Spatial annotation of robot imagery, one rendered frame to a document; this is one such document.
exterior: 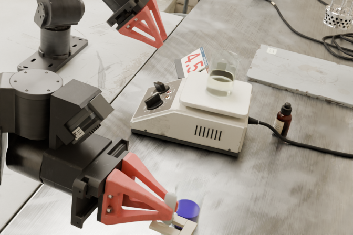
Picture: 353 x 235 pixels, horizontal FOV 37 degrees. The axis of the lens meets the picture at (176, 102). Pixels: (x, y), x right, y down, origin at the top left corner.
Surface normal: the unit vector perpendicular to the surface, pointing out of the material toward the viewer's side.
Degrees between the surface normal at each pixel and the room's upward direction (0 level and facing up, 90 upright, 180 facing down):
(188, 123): 90
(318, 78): 0
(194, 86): 0
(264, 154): 0
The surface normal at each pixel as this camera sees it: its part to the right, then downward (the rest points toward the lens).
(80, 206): 0.91, 0.32
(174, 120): -0.19, 0.48
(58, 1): 0.51, -0.21
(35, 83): 0.15, -0.85
